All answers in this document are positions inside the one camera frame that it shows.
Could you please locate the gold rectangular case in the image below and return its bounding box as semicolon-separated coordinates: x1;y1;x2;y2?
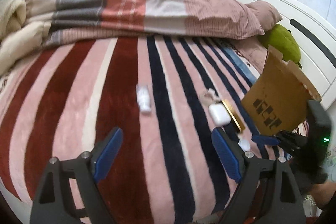
222;100;245;133

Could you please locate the brown cardboard box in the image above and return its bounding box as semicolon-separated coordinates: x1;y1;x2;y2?
241;46;321;136

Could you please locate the white earbuds case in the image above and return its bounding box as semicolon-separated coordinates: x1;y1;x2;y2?
209;103;231;127

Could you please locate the white translucent bottle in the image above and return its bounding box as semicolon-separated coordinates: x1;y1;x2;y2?
135;85;151;113

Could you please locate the white blue-capped tube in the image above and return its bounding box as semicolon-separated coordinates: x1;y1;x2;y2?
238;139;251;152

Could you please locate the person's right hand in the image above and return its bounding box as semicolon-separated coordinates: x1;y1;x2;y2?
309;181;336;210

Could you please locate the green plush toy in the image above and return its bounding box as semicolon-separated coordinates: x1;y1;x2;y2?
257;24;302;69

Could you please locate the white bed headboard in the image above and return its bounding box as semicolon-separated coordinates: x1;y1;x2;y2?
237;0;335;109

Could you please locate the striped pink fleece blanket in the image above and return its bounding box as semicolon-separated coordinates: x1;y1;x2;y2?
1;36;257;223

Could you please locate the pink pillow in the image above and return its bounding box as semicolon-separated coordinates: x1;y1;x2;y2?
246;0;282;32

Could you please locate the cream fleece blanket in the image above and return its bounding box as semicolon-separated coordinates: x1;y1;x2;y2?
1;0;51;75

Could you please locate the pink grey patchwork duvet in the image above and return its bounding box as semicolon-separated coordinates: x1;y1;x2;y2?
26;0;264;40

